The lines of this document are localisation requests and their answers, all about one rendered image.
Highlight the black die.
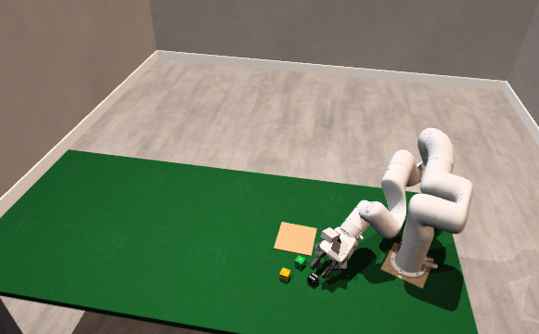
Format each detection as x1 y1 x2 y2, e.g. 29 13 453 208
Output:
307 272 319 287

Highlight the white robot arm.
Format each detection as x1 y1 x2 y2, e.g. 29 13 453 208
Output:
341 128 473 278

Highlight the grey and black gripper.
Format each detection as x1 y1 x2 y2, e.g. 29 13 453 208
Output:
310 226 358 279

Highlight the green die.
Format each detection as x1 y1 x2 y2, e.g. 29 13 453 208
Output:
294 255 306 269

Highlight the yellow die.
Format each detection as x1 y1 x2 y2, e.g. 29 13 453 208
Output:
279 268 290 281

